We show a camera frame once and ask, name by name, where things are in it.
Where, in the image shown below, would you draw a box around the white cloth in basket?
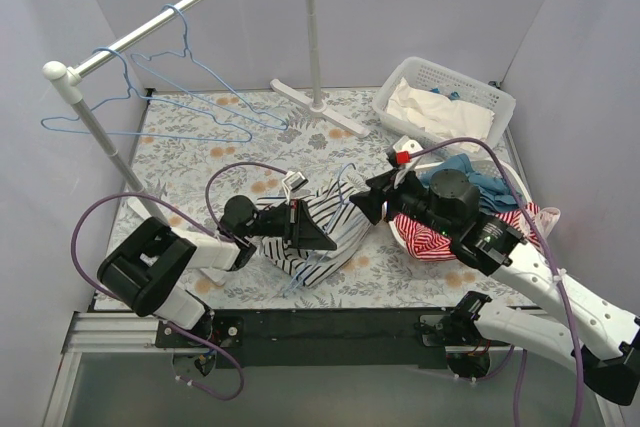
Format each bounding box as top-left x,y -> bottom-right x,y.
386,78 -> 495,142

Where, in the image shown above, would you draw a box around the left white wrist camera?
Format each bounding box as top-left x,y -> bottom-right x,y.
281,171 -> 308,200

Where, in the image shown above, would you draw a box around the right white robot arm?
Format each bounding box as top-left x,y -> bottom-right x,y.
350,169 -> 639,406

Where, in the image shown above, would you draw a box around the pink white lace garment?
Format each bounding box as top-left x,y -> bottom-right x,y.
531,204 -> 561,239

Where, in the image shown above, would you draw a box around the red white striped garment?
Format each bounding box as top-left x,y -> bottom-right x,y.
390,202 -> 543,262

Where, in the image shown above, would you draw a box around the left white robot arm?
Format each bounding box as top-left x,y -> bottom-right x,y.
97,195 -> 337,347

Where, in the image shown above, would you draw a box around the floral table mat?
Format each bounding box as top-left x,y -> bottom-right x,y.
132,89 -> 529,310

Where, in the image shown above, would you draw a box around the white oval laundry basket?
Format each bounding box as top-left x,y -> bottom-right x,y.
387,156 -> 526,258

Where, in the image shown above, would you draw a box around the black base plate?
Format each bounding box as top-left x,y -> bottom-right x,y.
154,308 -> 513,381

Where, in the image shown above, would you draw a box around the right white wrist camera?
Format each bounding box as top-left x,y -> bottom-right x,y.
386,135 -> 423,188

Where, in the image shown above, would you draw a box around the white clothes rack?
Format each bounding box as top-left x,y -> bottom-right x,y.
41,0 -> 371,288

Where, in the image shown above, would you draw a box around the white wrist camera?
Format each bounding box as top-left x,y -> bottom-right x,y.
281,171 -> 308,200
386,135 -> 423,188

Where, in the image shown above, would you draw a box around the white rectangular mesh basket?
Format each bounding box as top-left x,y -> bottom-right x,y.
372,57 -> 516,148

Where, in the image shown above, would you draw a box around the teal blue garment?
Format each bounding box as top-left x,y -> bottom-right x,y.
417,154 -> 518,214

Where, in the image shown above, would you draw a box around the blue wire hanger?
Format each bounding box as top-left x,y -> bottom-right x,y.
40,47 -> 253,144
129,4 -> 290,132
283,163 -> 371,297

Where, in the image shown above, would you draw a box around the black white striped tank top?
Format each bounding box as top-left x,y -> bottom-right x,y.
260,170 -> 371,287

